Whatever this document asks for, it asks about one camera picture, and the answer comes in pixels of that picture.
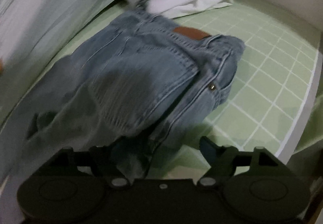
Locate blue denim jeans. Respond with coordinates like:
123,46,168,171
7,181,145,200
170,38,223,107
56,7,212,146
1,9,245,179

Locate green grid mat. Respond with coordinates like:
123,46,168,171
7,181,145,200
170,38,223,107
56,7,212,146
149,0,322,179

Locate light blue carrot-print sheet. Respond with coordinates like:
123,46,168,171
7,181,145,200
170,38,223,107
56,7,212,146
0,0,134,81

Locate white folded garment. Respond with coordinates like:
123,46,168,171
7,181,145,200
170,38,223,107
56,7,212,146
146,0,234,19

